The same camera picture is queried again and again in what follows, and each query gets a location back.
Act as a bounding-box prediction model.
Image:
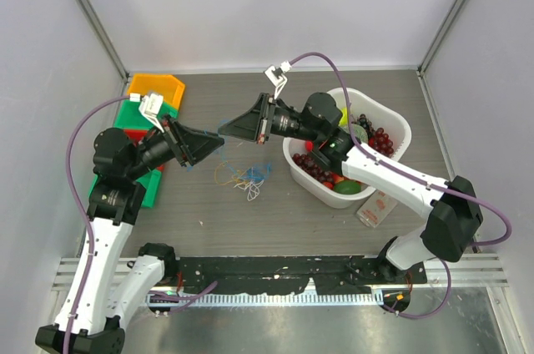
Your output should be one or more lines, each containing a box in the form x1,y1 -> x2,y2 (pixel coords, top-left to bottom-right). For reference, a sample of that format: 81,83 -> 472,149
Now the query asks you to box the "transparent plastic card packet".
356,195 -> 397,229

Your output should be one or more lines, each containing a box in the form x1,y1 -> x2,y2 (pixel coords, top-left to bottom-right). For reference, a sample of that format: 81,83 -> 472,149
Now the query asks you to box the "orange storage bin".
127,73 -> 186,109

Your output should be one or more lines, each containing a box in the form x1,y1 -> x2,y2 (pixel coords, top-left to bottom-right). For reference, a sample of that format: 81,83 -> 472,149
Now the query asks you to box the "dark purple grape bunch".
292,153 -> 331,184

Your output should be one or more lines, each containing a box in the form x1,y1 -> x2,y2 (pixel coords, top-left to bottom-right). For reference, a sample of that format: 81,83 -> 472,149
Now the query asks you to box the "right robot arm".
219,93 -> 483,283

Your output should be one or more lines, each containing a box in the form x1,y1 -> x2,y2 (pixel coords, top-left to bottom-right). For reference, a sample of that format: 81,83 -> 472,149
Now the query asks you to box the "red grape bunch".
368,128 -> 395,158

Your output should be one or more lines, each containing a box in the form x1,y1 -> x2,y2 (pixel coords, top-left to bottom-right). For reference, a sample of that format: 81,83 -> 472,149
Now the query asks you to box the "white slotted cable duct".
145,291 -> 384,308

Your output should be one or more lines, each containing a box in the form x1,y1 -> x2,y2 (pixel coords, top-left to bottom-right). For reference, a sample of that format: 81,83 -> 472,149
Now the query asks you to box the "green storage bin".
113,100 -> 179,130
88,169 -> 162,211

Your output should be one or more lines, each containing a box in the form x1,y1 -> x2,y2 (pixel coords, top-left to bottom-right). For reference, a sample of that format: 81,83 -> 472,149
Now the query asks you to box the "white plastic fruit basket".
282,88 -> 412,210

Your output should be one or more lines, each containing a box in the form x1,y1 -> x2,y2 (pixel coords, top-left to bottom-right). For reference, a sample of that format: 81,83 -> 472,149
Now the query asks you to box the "green netted melon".
350,124 -> 369,144

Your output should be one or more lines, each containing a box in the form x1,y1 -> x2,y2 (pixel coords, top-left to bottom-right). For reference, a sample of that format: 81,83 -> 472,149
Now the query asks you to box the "yellow green pear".
339,108 -> 349,127

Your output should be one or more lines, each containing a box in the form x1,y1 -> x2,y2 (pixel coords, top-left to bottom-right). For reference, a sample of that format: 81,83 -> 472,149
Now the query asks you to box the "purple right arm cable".
287,52 -> 513,321

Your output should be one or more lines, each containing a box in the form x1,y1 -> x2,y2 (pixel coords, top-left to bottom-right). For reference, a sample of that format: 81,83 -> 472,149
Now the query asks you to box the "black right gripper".
220,93 -> 322,144

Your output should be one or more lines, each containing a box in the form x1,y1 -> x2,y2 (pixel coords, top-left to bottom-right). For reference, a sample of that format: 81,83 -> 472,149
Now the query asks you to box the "lower green storage bin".
88,169 -> 162,211

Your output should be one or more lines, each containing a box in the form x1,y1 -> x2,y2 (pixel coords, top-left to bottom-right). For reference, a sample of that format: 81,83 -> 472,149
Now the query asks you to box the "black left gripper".
126,112 -> 224,180

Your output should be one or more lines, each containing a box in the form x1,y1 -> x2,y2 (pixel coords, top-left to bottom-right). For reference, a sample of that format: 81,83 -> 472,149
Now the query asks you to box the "upper green storage bin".
113,100 -> 179,130

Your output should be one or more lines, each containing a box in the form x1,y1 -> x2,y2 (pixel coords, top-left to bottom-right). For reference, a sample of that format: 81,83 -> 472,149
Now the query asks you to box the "green lime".
333,180 -> 361,195

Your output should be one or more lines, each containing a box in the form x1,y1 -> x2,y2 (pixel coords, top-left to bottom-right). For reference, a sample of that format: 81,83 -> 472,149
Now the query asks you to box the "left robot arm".
35,115 -> 224,353

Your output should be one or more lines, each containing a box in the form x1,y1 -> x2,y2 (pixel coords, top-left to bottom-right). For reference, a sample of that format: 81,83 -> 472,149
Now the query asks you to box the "black grape bunch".
356,114 -> 372,132

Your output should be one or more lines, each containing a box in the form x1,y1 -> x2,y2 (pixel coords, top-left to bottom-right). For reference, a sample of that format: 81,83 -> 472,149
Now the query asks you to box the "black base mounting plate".
158,255 -> 427,296

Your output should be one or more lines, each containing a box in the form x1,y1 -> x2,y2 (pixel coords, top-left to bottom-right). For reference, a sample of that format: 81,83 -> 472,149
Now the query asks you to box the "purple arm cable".
287,52 -> 513,321
62,94 -> 220,351

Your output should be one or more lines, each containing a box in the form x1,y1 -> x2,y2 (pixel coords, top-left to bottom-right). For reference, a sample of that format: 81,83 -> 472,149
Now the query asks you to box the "red storage bin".
123,129 -> 149,154

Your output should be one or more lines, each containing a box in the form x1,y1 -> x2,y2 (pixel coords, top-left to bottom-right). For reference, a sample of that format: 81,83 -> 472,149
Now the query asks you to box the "red strawberry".
322,173 -> 345,190

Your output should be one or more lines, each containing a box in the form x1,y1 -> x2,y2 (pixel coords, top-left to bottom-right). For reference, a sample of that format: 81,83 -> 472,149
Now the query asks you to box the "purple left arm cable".
62,94 -> 220,351

